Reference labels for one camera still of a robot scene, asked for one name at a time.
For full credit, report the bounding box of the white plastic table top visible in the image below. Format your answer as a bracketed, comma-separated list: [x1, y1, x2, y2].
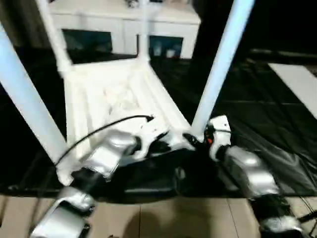
[54, 58, 200, 186]

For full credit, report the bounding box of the white plastic table leg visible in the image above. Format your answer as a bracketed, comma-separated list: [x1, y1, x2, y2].
[190, 0, 256, 140]
[0, 24, 69, 165]
[137, 0, 152, 65]
[36, 0, 74, 76]

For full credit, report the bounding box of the black mat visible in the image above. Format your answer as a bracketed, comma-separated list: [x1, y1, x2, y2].
[0, 45, 317, 201]

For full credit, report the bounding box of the white sideboard with glass doors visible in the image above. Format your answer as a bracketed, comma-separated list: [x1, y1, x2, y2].
[46, 0, 202, 60]

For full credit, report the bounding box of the black cabinet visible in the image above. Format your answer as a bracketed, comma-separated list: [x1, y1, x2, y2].
[193, 0, 317, 58]

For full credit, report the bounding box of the grey curtain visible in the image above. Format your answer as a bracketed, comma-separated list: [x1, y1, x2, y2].
[0, 0, 48, 50]

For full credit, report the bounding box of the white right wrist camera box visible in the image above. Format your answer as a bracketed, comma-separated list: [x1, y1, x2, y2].
[205, 115, 232, 161]

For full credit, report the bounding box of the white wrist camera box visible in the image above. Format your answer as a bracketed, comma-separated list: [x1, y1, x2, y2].
[135, 118, 172, 151]
[205, 115, 232, 161]

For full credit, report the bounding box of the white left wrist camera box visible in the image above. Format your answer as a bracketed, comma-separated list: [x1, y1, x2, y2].
[135, 118, 172, 151]

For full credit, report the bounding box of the black metal table frame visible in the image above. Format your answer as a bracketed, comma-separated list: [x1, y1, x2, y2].
[296, 207, 317, 224]

